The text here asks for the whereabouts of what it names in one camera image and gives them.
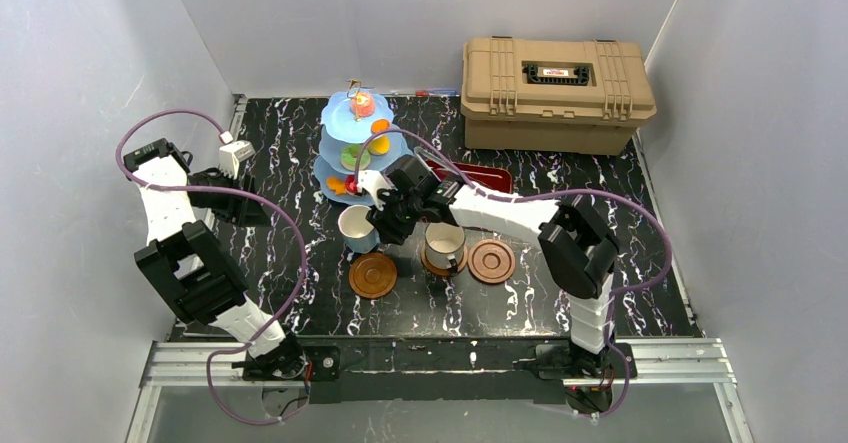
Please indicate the pink sugared cake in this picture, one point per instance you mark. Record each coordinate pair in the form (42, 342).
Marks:
(362, 104)

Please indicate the beige ribbed mug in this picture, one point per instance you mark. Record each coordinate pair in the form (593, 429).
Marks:
(444, 243)

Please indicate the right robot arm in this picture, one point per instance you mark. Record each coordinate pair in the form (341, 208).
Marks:
(577, 247)

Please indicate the light blue cup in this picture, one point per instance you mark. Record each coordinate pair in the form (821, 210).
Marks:
(359, 235)

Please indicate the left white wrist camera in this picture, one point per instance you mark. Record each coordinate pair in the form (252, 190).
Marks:
(233, 157)

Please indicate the blue three-tier cake stand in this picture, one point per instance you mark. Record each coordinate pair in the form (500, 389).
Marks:
(338, 129)

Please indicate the red rectangular tray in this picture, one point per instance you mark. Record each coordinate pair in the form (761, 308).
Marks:
(500, 179)

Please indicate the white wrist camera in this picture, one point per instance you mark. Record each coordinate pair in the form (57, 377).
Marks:
(233, 157)
(372, 183)

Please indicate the tan plastic toolbox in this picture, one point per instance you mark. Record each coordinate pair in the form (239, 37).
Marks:
(585, 97)

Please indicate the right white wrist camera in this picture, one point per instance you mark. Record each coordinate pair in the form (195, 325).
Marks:
(372, 183)

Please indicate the red glazed donut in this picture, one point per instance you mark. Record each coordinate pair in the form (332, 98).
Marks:
(350, 185)

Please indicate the green glazed donut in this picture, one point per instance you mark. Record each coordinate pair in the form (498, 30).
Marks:
(354, 154)

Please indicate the orange fish cookie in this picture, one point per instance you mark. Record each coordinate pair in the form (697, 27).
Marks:
(336, 185)

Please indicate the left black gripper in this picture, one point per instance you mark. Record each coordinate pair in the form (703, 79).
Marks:
(241, 207)

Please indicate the silver metal tongs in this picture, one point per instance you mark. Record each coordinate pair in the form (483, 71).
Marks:
(441, 167)

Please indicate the red blue pen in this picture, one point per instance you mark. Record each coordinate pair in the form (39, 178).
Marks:
(438, 92)

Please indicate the yellow cake slice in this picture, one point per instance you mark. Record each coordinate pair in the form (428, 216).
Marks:
(379, 146)

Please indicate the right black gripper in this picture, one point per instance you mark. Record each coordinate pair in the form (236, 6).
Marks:
(392, 217)

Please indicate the round brown wooden box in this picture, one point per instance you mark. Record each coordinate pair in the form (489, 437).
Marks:
(444, 272)

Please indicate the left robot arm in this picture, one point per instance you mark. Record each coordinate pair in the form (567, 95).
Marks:
(183, 260)

